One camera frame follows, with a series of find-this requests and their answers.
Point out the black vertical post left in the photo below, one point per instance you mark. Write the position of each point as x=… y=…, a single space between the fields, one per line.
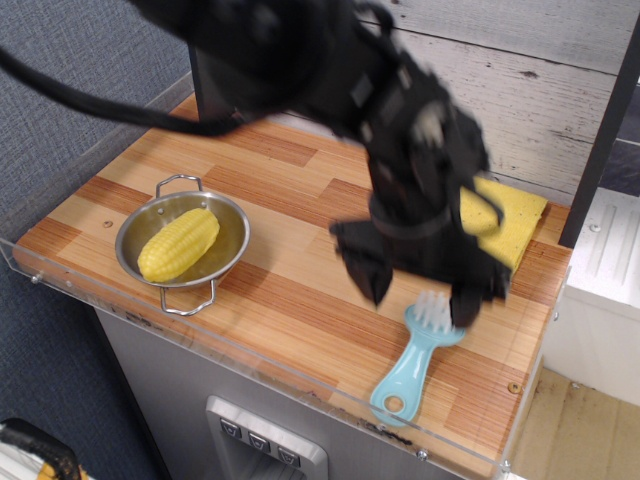
x=210 y=95

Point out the grey toy fridge cabinet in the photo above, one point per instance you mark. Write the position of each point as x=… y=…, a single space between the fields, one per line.
x=212 y=422

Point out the yellow toy corn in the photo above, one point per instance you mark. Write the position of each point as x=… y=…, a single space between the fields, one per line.
x=178 y=245

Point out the yellow folded cloth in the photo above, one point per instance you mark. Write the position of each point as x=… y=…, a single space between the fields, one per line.
x=502 y=218

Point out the light blue brush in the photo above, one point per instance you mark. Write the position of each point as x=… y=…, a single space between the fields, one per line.
x=397 y=397

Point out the silver metal bowl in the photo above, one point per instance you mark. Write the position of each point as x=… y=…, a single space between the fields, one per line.
x=175 y=196

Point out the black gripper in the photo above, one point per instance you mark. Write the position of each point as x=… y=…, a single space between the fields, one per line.
x=422 y=150

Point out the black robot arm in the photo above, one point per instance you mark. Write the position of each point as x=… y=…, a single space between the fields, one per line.
x=335 y=62

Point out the black vertical post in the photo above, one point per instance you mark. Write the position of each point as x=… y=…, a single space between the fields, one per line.
x=612 y=119
x=210 y=95

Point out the black vertical post right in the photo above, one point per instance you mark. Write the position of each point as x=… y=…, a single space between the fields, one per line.
x=612 y=119

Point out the white toy appliance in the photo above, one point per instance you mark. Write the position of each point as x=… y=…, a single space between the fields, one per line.
x=593 y=336

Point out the yellow black object corner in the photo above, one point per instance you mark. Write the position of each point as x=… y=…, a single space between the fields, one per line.
x=28 y=452

